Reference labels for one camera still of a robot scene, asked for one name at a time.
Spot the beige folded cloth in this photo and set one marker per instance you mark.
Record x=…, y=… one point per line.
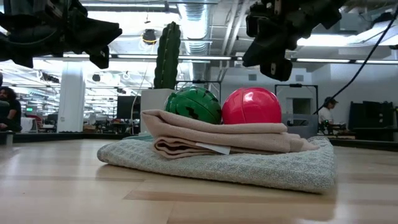
x=217, y=137

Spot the white building column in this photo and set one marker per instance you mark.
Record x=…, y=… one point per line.
x=71, y=102

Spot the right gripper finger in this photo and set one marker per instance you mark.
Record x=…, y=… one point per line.
x=261, y=21
x=276, y=67

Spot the clear plastic tray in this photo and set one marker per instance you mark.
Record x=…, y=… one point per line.
x=248, y=169

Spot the long linear ceiling light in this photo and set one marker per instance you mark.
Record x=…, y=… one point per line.
x=323, y=60

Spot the green cactus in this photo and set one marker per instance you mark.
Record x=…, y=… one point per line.
x=168, y=56

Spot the black aluminium table frame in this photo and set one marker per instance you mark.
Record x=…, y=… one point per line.
x=62, y=136

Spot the grey translucent plastic container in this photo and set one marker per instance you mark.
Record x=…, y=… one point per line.
x=300, y=126

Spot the black cabinet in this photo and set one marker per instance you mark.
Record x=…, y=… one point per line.
x=371, y=116

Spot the corrugated silver ceiling duct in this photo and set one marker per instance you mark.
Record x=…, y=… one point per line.
x=194, y=25

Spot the red toy tomato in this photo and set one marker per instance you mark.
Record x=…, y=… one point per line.
x=252, y=107

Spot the teal cloth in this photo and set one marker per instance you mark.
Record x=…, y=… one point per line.
x=138, y=136

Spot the green toy watermelon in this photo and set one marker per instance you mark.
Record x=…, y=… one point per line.
x=194, y=105

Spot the person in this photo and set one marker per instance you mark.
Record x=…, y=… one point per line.
x=11, y=112
x=326, y=113

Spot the black background monitor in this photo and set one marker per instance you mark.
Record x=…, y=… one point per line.
x=126, y=107

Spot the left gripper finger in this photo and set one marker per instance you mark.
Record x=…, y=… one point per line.
x=99, y=51
x=81, y=21

